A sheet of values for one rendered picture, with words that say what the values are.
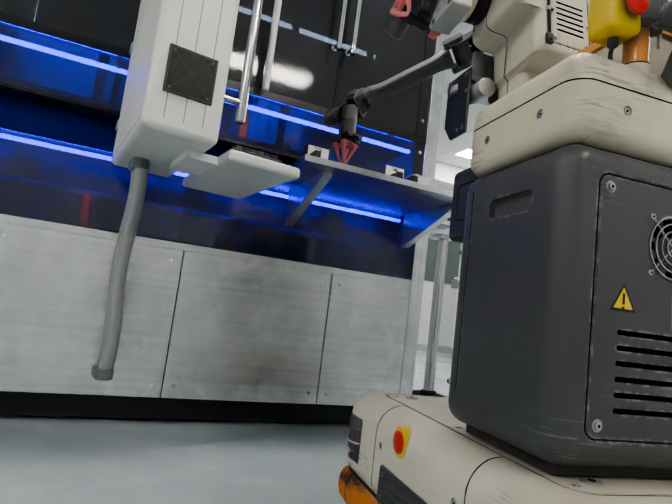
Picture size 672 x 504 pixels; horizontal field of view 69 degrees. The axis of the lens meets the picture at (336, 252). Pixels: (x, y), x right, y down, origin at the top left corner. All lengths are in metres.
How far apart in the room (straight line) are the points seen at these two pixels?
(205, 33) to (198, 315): 0.90
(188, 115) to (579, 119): 0.86
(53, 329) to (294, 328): 0.77
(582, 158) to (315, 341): 1.36
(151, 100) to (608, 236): 0.96
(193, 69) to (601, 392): 1.06
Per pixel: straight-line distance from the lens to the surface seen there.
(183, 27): 1.32
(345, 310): 1.90
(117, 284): 1.47
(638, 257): 0.71
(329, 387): 1.91
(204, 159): 1.33
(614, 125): 0.72
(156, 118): 1.22
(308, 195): 1.63
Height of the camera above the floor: 0.44
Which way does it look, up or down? 7 degrees up
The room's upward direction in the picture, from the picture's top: 7 degrees clockwise
